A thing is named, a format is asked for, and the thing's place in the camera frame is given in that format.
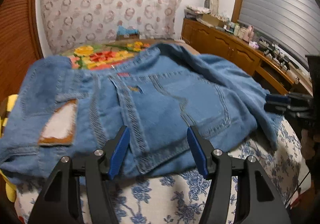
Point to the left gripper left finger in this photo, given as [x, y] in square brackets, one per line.
[60, 198]

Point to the brown box with blue cloth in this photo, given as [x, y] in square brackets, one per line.
[127, 33]

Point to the patterned lace curtain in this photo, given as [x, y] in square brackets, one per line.
[71, 23]

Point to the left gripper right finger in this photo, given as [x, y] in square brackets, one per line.
[257, 200]

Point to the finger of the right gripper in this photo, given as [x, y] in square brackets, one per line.
[277, 99]
[288, 111]

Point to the grey window blind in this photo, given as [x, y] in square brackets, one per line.
[293, 24]

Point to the pink item on cabinet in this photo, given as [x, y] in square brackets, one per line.
[249, 33]

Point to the floral fleece blanket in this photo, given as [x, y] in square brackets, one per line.
[120, 55]

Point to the right hand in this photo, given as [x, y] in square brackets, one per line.
[310, 151]

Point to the stack of papers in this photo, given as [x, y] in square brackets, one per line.
[194, 13]

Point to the cardboard box on cabinet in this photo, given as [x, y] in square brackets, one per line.
[213, 21]

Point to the blue white floral sheet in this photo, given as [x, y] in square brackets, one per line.
[181, 198]

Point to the blue denim jeans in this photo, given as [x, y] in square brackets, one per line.
[62, 111]

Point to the wooden sideboard cabinet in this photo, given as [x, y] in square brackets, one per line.
[266, 72]

